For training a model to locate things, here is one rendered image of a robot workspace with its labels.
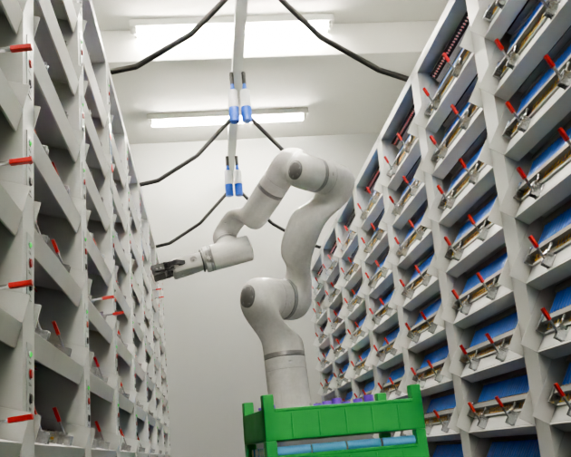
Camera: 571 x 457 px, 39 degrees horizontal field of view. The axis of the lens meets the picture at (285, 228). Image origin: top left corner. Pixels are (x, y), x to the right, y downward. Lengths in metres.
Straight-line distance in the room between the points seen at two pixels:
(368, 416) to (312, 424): 0.11
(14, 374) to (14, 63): 0.58
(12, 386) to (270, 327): 1.03
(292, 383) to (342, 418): 0.83
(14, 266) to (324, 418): 0.61
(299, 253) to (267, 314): 0.20
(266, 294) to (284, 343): 0.15
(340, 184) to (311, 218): 0.13
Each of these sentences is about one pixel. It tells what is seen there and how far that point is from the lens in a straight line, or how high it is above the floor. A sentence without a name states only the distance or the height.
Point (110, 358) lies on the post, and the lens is 2.86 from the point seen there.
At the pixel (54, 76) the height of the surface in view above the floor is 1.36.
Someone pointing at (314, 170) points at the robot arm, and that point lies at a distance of 2.24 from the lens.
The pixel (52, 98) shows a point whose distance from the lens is 1.96.
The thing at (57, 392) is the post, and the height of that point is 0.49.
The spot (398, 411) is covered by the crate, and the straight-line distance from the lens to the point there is 1.52.
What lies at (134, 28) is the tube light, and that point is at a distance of 5.11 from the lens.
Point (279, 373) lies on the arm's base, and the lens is 2.31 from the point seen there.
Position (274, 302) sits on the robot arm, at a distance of 2.31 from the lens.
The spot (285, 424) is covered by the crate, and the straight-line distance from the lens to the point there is 1.45.
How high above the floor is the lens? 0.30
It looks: 15 degrees up
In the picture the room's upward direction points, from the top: 5 degrees counter-clockwise
